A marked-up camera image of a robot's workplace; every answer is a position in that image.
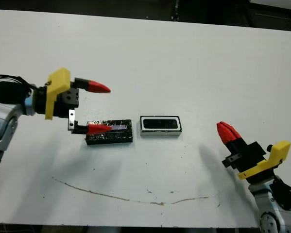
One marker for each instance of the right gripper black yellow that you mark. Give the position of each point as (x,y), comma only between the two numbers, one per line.
(252,160)

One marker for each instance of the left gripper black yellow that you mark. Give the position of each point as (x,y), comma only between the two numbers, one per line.
(62,102)

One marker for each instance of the black camera box lid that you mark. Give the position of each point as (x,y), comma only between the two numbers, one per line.
(122,136)

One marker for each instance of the black camera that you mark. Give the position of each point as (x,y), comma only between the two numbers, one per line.
(159,123)

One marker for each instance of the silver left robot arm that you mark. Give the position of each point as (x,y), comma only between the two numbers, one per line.
(2,116)

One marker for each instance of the dark metal pole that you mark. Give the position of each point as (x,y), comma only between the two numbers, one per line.
(175,9)

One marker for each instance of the camera box base white inside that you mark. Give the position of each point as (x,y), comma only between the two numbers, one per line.
(159,133)

